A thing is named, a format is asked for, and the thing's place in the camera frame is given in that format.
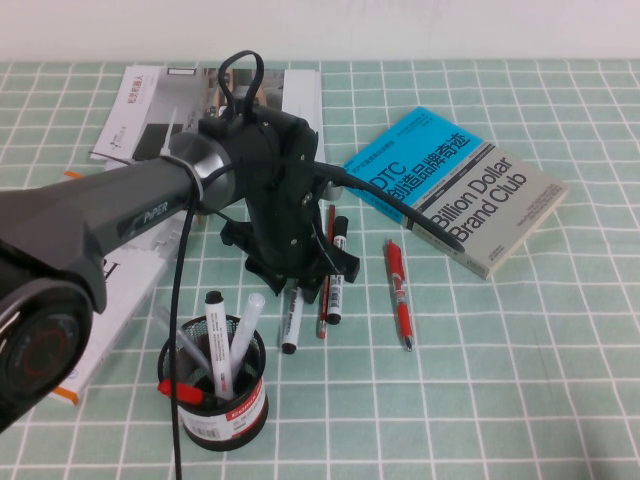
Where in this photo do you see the white orange ROS book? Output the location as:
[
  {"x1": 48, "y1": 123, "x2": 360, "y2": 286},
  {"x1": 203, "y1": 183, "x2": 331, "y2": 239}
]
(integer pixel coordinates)
[{"x1": 49, "y1": 171, "x2": 201, "y2": 406}]

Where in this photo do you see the white marker with black cap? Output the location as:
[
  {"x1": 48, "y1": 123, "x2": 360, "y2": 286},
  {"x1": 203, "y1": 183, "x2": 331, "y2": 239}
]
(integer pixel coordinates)
[
  {"x1": 281, "y1": 285, "x2": 306, "y2": 355},
  {"x1": 204, "y1": 290, "x2": 235, "y2": 401},
  {"x1": 325, "y1": 216, "x2": 350, "y2": 325}
]

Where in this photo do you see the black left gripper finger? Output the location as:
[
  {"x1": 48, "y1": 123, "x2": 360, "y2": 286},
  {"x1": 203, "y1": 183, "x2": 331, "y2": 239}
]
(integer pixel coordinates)
[
  {"x1": 298, "y1": 278, "x2": 322, "y2": 307},
  {"x1": 258, "y1": 271, "x2": 297, "y2": 297}
]

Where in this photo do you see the red gel pen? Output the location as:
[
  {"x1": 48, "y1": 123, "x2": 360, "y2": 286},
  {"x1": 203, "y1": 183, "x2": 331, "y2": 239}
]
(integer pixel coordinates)
[{"x1": 385, "y1": 239, "x2": 414, "y2": 353}]

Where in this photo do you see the thin black cable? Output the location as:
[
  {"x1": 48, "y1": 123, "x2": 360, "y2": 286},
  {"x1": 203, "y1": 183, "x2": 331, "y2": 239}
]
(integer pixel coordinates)
[{"x1": 168, "y1": 48, "x2": 266, "y2": 480}]

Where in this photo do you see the frosted white capped pen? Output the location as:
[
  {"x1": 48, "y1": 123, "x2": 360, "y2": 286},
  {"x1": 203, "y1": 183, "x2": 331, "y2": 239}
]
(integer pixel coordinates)
[{"x1": 228, "y1": 292, "x2": 267, "y2": 377}]

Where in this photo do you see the black mesh pen holder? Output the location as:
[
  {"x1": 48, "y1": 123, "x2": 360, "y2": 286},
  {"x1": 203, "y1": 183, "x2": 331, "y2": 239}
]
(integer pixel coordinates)
[{"x1": 158, "y1": 315, "x2": 270, "y2": 453}]

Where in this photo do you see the grey translucent pen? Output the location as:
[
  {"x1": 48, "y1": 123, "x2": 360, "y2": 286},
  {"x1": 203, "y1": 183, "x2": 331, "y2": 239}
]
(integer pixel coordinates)
[{"x1": 155, "y1": 305, "x2": 214, "y2": 377}]

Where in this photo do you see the green checked tablecloth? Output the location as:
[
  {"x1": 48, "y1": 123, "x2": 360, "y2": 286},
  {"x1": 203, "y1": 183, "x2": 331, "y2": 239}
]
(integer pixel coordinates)
[{"x1": 0, "y1": 59, "x2": 640, "y2": 480}]

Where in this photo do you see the red black pencil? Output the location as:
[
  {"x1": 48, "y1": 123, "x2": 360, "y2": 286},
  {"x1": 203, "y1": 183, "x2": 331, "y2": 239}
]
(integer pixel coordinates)
[{"x1": 316, "y1": 204, "x2": 336, "y2": 340}]

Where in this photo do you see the blue grey Billion Dollar book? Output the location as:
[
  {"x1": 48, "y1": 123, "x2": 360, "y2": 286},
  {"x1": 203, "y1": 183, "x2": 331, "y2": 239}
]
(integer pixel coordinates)
[{"x1": 342, "y1": 106, "x2": 569, "y2": 280}]

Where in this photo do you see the red marker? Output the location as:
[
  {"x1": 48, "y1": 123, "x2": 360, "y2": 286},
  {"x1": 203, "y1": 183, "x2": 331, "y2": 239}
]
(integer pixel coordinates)
[{"x1": 157, "y1": 378, "x2": 206, "y2": 404}]

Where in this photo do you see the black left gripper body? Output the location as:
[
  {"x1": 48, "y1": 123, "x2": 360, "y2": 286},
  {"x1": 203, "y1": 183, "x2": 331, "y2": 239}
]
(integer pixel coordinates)
[{"x1": 198, "y1": 106, "x2": 362, "y2": 301}]

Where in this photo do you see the brochure with office photo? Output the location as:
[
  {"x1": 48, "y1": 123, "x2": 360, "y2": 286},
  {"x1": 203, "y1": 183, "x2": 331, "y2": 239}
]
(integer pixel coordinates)
[{"x1": 90, "y1": 65, "x2": 322, "y2": 168}]

